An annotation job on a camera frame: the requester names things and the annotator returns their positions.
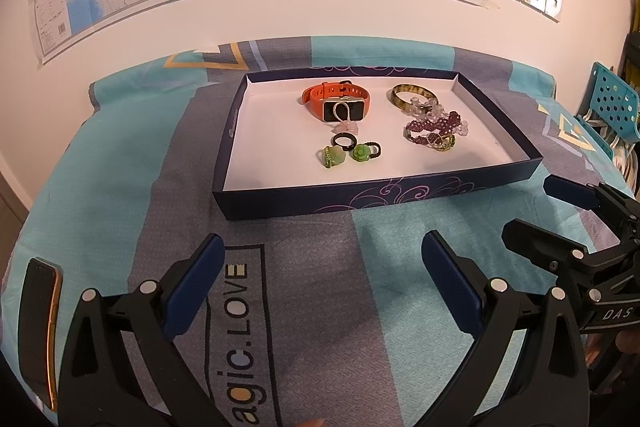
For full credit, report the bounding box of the black smartphone gold edge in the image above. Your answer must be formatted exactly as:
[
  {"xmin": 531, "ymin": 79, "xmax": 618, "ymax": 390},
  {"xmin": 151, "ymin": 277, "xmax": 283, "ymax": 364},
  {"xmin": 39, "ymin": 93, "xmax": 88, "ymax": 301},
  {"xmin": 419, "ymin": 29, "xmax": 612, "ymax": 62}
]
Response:
[{"xmin": 19, "ymin": 257, "xmax": 65, "ymax": 413}]

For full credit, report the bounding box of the white cable bundle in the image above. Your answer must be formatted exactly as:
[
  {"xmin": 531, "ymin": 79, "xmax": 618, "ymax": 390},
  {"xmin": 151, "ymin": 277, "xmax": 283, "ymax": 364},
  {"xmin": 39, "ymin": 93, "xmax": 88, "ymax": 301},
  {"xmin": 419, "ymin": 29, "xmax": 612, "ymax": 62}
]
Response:
[{"xmin": 612, "ymin": 139, "xmax": 640, "ymax": 188}]

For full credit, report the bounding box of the pink stone ring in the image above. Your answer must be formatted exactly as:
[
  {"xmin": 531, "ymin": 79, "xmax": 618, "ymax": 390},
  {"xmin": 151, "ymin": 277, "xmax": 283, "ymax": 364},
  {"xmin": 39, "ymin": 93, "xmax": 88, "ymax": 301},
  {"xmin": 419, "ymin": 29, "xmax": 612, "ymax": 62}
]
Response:
[{"xmin": 331, "ymin": 101, "xmax": 360, "ymax": 134}]

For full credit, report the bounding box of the person's right hand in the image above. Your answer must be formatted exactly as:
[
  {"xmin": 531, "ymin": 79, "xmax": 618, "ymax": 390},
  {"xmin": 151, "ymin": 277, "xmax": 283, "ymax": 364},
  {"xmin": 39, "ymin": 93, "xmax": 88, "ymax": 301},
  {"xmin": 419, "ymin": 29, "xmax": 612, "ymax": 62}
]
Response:
[{"xmin": 584, "ymin": 327, "xmax": 640, "ymax": 395}]

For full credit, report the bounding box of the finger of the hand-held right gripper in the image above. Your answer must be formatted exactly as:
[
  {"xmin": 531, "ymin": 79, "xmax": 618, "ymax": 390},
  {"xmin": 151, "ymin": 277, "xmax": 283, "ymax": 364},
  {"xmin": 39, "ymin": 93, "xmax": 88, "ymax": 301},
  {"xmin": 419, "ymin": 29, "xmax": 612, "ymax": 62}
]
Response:
[
  {"xmin": 542, "ymin": 174, "xmax": 608, "ymax": 212},
  {"xmin": 501, "ymin": 219, "xmax": 593, "ymax": 278}
]

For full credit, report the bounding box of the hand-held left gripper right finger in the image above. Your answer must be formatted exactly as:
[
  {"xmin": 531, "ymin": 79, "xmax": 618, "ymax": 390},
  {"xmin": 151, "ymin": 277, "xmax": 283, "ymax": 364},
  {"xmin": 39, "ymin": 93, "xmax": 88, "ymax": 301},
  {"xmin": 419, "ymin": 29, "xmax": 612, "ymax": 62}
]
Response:
[{"xmin": 421, "ymin": 230, "xmax": 591, "ymax": 427}]

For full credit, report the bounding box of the amber mottled bangle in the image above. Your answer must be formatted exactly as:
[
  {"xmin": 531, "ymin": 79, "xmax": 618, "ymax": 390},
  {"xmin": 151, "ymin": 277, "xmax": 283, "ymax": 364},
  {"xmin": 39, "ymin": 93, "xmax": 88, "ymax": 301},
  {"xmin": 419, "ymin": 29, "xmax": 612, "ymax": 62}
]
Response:
[{"xmin": 391, "ymin": 83, "xmax": 440, "ymax": 114}]

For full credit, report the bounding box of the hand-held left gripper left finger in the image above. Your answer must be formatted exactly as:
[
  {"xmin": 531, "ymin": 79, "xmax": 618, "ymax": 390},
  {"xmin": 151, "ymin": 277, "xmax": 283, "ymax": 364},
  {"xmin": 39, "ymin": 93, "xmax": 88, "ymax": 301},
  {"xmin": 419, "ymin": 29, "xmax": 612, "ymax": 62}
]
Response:
[{"xmin": 56, "ymin": 233, "xmax": 227, "ymax": 427}]

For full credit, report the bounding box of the green flower ring black band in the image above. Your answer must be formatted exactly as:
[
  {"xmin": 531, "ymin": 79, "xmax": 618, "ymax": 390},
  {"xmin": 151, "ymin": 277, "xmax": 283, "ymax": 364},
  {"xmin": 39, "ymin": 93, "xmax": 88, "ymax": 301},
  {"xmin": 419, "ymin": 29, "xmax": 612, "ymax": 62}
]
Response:
[{"xmin": 349, "ymin": 141, "xmax": 383, "ymax": 164}]

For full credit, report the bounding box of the dark shelf rack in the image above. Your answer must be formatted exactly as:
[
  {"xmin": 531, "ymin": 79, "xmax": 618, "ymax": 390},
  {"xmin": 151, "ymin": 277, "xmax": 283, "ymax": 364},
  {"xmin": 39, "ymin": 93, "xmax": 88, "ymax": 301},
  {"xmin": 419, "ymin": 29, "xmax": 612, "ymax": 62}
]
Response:
[{"xmin": 620, "ymin": 0, "xmax": 640, "ymax": 72}]

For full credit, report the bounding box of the dark purple bead bracelet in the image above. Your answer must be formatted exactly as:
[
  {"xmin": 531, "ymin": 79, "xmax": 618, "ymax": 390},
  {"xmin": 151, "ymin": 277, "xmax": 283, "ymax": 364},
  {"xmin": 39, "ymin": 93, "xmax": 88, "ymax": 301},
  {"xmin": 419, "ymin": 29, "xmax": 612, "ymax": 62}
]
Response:
[{"xmin": 403, "ymin": 113, "xmax": 465, "ymax": 148}]

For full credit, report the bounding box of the teal grey printed bed sheet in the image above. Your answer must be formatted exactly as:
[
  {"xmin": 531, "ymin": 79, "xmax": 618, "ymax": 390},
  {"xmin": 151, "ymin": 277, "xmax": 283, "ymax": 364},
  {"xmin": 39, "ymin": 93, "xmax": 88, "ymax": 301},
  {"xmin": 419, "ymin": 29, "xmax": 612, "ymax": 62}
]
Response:
[{"xmin": 0, "ymin": 36, "xmax": 631, "ymax": 427}]

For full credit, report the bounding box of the clear crystal bracelet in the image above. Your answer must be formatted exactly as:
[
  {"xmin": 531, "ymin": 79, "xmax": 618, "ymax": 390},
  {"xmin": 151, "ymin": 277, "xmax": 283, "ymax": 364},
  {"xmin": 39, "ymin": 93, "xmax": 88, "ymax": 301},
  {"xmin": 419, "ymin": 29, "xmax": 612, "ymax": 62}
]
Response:
[{"xmin": 409, "ymin": 96, "xmax": 472, "ymax": 138}]

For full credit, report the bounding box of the yellow-green flower ring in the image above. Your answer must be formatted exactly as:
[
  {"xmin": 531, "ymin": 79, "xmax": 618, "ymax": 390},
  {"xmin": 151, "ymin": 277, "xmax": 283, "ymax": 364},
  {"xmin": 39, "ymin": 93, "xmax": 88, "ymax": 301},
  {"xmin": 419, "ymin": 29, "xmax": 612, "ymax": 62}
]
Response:
[{"xmin": 319, "ymin": 145, "xmax": 347, "ymax": 170}]

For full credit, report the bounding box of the blue perforated chair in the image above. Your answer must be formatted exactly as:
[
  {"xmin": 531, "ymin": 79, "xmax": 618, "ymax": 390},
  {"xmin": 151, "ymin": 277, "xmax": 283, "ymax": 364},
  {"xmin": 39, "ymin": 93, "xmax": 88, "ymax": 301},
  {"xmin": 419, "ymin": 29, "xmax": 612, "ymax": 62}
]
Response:
[{"xmin": 577, "ymin": 61, "xmax": 640, "ymax": 145}]

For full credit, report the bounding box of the navy shallow cardboard box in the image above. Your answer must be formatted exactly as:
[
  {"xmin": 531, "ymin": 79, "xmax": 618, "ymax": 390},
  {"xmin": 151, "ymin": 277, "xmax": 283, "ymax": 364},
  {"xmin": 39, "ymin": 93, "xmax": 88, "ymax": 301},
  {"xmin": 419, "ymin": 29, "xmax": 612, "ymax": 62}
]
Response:
[{"xmin": 211, "ymin": 67, "xmax": 544, "ymax": 222}]

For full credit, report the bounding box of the orange smartwatch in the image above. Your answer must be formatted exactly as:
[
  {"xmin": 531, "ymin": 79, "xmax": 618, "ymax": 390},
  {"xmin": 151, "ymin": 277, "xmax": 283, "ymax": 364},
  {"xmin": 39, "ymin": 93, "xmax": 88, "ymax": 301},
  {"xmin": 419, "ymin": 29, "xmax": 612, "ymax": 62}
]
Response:
[{"xmin": 301, "ymin": 80, "xmax": 372, "ymax": 122}]

